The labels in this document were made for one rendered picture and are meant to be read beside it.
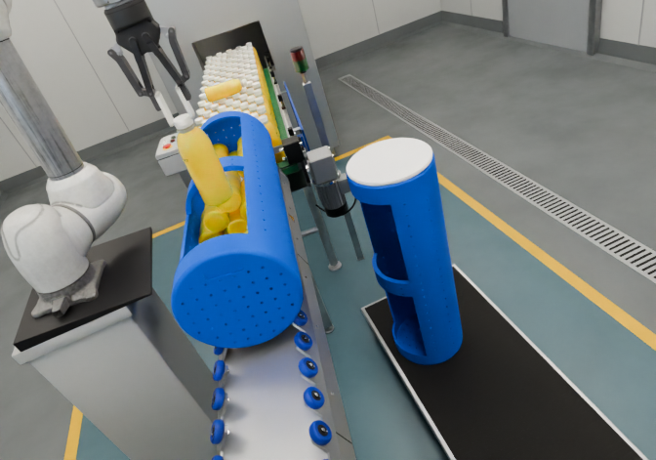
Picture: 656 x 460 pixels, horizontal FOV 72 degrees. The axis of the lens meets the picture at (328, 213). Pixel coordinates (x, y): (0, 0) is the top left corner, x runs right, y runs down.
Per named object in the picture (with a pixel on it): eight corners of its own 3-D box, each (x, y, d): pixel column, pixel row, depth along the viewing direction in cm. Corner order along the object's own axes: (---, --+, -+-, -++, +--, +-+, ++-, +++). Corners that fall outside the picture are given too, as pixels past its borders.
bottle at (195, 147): (219, 188, 108) (185, 117, 98) (239, 190, 104) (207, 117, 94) (198, 204, 104) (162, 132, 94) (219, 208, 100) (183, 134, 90)
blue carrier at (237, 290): (200, 363, 105) (146, 274, 90) (211, 188, 178) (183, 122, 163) (316, 328, 106) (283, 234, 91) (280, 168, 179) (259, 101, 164)
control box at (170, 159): (166, 177, 189) (154, 155, 184) (171, 157, 206) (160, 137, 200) (188, 169, 189) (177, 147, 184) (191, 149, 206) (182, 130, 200)
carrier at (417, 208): (414, 304, 208) (383, 351, 192) (374, 137, 160) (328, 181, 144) (473, 323, 191) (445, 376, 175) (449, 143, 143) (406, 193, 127)
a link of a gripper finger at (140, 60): (136, 37, 82) (127, 38, 82) (153, 97, 88) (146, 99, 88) (139, 33, 85) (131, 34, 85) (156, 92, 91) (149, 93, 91)
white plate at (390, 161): (374, 135, 159) (375, 138, 160) (329, 177, 143) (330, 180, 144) (447, 140, 142) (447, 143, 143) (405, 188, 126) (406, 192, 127)
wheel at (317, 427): (309, 444, 80) (315, 438, 80) (306, 422, 84) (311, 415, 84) (329, 449, 82) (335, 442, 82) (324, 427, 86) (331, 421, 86)
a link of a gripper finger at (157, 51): (143, 32, 85) (148, 28, 85) (180, 83, 92) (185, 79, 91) (139, 36, 82) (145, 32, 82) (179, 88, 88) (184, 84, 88)
